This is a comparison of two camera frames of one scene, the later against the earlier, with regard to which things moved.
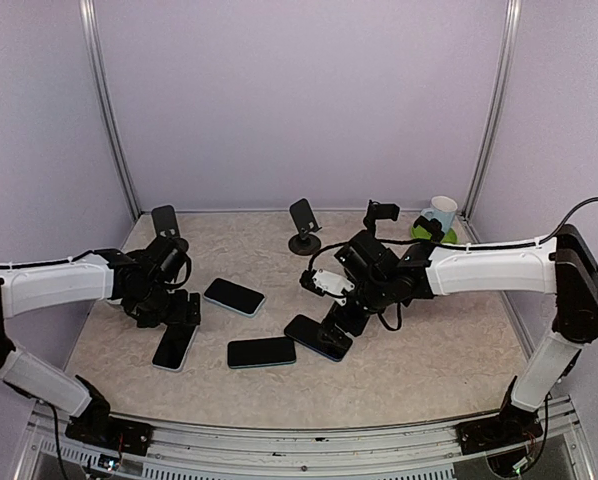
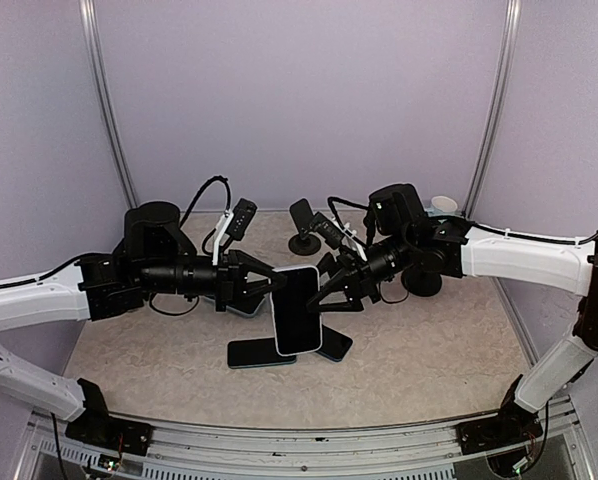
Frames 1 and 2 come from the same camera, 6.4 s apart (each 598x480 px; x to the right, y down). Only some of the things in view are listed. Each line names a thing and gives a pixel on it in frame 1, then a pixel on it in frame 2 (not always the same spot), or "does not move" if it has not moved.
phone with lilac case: (174, 346) → (297, 329)
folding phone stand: (306, 242) does not move
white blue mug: (443, 209) does not move
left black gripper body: (167, 311) → (227, 270)
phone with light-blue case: (234, 297) does not move
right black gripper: (337, 335) → (354, 277)
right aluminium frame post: (493, 115) does not move
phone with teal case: (252, 353) does not move
